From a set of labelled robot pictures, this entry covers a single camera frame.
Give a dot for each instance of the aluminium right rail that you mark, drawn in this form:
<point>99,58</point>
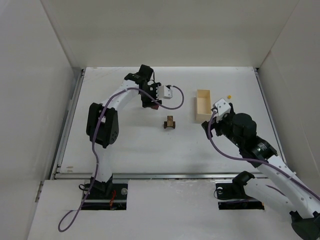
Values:
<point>275,133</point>

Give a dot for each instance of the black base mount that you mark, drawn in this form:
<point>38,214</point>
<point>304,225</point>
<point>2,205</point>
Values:
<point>113,199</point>
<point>232,197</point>

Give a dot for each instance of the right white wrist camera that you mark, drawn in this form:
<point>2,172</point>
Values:
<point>222,108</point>

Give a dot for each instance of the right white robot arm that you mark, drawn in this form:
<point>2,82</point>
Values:
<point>289,196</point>

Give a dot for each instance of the aluminium front rail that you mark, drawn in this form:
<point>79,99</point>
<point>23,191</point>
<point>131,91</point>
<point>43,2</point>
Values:
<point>142,176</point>

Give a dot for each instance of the aluminium left rail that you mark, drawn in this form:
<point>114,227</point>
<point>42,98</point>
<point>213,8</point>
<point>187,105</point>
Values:
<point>66,122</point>

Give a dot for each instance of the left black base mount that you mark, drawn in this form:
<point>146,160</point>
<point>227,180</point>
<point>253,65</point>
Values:
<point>113,199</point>

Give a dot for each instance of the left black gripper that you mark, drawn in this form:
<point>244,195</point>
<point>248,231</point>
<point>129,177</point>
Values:
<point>149,100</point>

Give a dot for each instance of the light striped wood block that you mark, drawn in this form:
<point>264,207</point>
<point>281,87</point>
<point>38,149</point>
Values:
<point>170,121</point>

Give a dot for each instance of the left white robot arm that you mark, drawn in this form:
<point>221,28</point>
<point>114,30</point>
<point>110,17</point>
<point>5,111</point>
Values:
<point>102,125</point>

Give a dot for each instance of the aluminium rail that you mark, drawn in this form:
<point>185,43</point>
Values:
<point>66,122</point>
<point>142,176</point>
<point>275,133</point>

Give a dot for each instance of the cream wooden box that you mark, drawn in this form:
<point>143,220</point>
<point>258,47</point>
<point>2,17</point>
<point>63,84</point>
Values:
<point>202,107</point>

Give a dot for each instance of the reddish brown wood block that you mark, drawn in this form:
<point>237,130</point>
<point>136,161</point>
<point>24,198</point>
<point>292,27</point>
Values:
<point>155,107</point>

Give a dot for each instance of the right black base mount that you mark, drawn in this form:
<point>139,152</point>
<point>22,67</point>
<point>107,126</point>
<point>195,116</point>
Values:
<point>232,197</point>

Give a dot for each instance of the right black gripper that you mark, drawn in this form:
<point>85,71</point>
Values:
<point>214,127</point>

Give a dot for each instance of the dark arch wood block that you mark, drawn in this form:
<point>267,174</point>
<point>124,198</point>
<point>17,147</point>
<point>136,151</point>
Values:
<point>165,126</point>

